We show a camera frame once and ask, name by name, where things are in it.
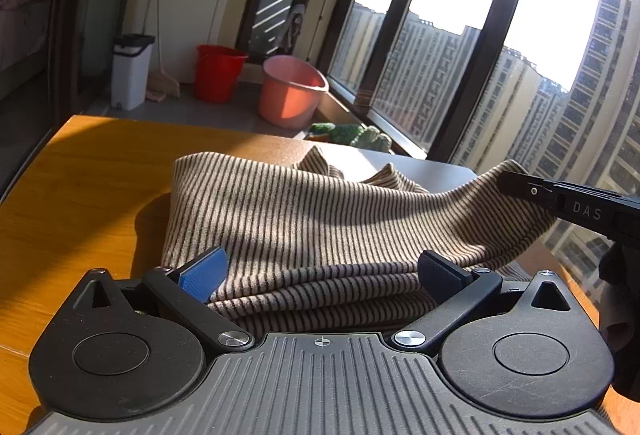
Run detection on broom with pink handle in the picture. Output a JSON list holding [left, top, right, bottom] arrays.
[[146, 0, 182, 103]]

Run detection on striped knit garment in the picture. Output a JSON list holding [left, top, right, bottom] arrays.
[[160, 146, 561, 333]]

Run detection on pink plastic basin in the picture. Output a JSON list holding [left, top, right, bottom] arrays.
[[258, 55, 329, 130]]

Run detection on long grey pole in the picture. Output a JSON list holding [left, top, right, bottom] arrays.
[[307, 0, 347, 66]]

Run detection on apartment buildings outside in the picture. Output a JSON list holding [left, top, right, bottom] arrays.
[[330, 0, 640, 301]]

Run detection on pink bedding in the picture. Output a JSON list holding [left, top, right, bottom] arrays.
[[0, 0, 51, 71]]

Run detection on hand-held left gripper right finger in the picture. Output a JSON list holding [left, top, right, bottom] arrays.
[[392, 250, 576, 357]]

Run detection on red plastic bucket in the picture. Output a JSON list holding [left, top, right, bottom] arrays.
[[194, 44, 249, 104]]

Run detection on white bin with black lid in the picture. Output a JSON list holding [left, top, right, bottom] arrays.
[[111, 34, 155, 111]]

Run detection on grey hanging rag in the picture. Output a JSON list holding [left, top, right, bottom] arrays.
[[280, 4, 306, 53]]

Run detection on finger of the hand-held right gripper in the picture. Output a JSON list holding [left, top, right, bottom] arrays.
[[500, 171, 563, 216]]

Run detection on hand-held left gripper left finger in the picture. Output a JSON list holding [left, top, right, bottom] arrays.
[[70, 246, 255, 357]]

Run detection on green plush toy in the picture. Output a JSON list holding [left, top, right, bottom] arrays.
[[307, 121, 393, 153]]

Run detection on black window frame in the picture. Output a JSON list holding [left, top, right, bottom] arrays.
[[320, 0, 640, 306]]

